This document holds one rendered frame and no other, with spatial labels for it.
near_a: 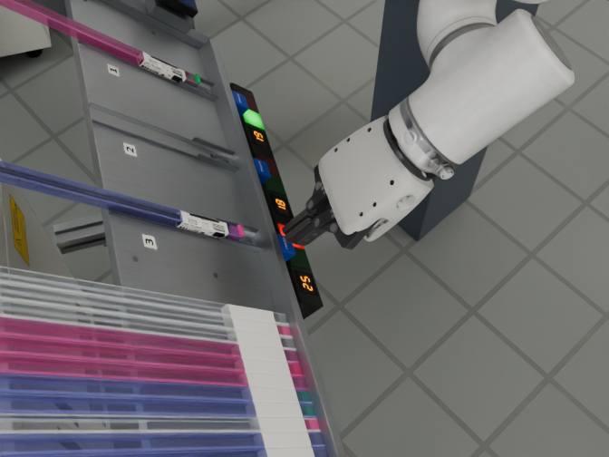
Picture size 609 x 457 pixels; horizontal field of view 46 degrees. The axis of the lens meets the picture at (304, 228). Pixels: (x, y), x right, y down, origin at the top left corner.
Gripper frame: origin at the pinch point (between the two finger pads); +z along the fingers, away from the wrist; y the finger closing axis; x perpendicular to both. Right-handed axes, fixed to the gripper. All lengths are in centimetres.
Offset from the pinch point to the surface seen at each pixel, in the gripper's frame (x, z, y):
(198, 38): 4.3, 3.1, 30.4
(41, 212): -21, 83, 62
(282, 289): 3.6, 2.7, -6.8
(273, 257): 3.5, 2.6, -3.0
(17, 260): 12.2, 37.6, 15.7
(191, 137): 9.2, 4.3, 12.9
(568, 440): -85, 16, -19
